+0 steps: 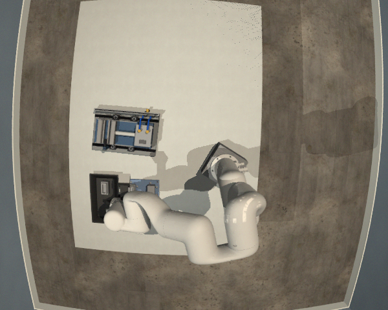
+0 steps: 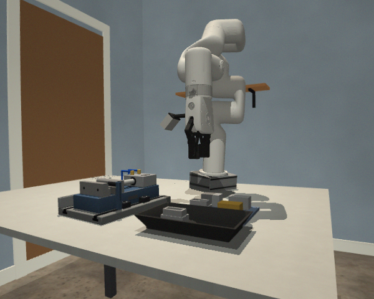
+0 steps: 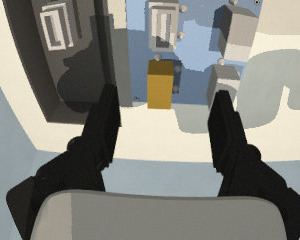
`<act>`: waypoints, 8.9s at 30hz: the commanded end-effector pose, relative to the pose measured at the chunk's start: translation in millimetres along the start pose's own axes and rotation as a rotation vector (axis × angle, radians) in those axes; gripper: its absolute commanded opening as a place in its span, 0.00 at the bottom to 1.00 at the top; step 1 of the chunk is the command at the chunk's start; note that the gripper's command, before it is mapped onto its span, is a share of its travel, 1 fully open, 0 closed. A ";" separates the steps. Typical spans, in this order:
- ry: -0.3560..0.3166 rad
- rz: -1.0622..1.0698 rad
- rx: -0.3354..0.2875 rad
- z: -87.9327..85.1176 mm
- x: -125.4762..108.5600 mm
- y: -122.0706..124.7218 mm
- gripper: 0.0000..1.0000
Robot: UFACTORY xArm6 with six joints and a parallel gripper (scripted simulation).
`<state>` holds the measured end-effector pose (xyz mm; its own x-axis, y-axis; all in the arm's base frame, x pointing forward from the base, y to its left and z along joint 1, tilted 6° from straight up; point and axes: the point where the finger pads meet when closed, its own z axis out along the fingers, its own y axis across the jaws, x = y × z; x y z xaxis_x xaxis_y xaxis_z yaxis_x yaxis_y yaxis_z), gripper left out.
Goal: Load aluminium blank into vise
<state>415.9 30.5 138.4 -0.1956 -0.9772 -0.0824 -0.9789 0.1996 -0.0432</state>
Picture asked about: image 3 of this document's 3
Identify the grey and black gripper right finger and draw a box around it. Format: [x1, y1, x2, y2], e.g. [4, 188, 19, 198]
[207, 90, 300, 240]

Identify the golden yellow block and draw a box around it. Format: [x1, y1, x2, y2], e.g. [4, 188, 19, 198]
[147, 60, 174, 110]

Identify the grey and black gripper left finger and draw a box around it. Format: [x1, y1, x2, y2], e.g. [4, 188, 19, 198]
[6, 84, 121, 240]

